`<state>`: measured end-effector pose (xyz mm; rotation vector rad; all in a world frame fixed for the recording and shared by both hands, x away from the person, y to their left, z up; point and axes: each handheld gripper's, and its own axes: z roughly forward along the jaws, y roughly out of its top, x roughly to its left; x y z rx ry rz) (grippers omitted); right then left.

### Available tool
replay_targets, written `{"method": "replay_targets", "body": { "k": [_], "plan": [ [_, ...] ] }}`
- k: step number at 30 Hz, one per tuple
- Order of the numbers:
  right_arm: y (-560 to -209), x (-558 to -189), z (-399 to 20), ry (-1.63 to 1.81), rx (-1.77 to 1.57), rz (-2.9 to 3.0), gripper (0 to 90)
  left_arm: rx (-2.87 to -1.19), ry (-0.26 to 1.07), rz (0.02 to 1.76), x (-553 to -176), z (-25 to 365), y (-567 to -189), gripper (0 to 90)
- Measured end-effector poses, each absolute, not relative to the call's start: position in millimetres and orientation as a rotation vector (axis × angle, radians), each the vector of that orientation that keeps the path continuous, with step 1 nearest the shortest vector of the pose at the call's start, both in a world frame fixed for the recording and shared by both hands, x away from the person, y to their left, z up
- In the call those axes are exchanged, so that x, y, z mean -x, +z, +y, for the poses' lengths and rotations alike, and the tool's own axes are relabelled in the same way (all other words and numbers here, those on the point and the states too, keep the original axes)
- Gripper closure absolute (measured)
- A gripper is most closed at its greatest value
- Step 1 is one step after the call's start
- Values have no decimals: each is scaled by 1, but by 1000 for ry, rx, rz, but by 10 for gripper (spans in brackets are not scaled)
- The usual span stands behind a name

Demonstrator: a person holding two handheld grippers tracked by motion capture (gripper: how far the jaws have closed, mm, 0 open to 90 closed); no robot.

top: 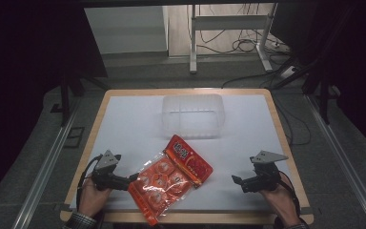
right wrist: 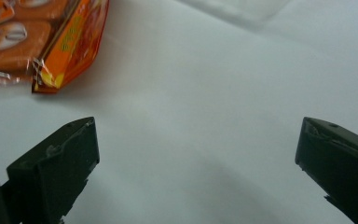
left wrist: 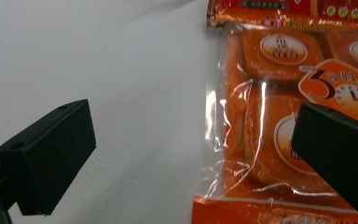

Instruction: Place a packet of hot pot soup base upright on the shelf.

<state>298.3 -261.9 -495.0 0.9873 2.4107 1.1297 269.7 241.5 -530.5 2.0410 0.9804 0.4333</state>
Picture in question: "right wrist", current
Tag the orange snack packet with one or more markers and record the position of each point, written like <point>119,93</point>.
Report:
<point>71,46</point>

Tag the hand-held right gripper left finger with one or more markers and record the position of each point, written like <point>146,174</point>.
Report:
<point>52,174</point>

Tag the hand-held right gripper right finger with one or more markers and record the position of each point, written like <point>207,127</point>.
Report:
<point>341,165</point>

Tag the clear pack of orange snacks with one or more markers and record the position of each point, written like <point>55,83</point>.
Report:
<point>15,40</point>

